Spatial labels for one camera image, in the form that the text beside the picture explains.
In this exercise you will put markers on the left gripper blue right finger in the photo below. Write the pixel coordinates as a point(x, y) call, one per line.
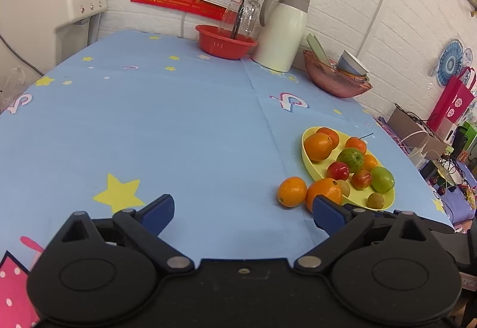
point(347, 229)

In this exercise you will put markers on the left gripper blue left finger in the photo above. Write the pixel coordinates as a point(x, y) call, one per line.
point(142, 229)

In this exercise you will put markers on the red yellow plum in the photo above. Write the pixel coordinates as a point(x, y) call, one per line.
point(361, 179)

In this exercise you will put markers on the red tomato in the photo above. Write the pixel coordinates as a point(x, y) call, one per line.
point(338, 171)

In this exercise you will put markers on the light green apple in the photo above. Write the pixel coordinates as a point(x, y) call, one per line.
point(382, 180)

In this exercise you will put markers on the dark green mango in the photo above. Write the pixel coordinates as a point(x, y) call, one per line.
point(352, 157)

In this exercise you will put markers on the small orange kumquat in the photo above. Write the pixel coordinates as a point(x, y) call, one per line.
point(369, 163)

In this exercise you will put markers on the large pear-shaped orange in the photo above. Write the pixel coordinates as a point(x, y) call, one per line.
point(318, 147)

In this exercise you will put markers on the orange with long stem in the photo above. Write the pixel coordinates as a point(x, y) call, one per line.
point(358, 143)

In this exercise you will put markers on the round mandarin orange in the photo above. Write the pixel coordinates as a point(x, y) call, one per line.
point(331, 134)

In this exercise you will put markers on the yellow plastic plate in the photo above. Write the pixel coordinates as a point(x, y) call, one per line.
point(331, 154)

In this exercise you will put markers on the blue star-print tablecloth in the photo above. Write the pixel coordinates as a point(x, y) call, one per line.
point(140, 115)

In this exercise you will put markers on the cardboard box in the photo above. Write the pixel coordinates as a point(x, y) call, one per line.
point(404, 122)

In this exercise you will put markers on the pink glass bowl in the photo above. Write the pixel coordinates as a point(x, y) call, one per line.
point(332, 80)

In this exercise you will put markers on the pink gift bag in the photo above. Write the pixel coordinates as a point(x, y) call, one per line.
point(455, 99)

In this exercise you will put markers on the white blue ceramic bowl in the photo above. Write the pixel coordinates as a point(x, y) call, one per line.
point(350, 64)

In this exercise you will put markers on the green-rimmed plate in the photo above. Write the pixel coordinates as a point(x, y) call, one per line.
point(318, 50)

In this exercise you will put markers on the blue round fan decoration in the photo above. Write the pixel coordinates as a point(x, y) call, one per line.
point(449, 62)

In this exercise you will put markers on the white thermos jug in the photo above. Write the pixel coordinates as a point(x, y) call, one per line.
point(283, 25)

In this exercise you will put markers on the red plastic basket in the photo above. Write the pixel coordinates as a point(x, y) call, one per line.
point(217, 44)

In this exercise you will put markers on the clear glass bottle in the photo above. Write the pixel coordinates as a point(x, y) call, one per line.
point(239, 19)

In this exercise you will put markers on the white machine with screen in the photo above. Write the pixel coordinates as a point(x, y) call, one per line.
point(44, 33)

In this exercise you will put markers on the white charger with cable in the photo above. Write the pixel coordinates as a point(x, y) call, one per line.
point(421, 147)

